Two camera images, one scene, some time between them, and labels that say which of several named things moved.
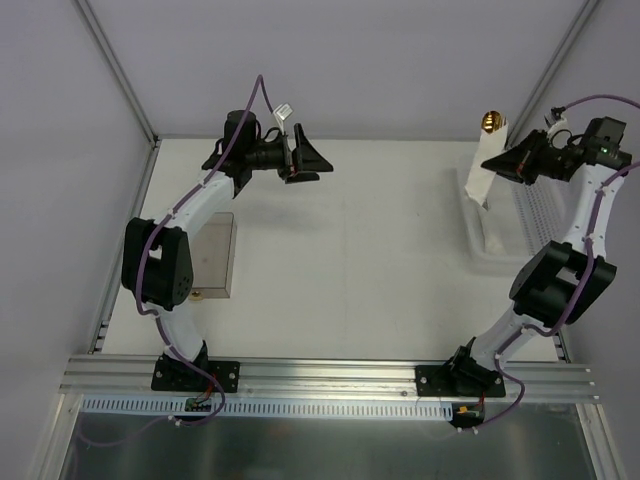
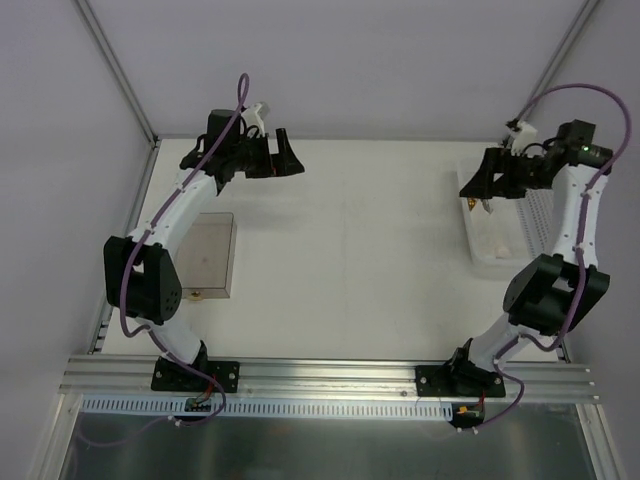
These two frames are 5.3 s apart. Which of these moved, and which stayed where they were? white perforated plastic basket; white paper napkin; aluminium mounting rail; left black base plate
Moved: white paper napkin
Stayed: white perforated plastic basket; aluminium mounting rail; left black base plate
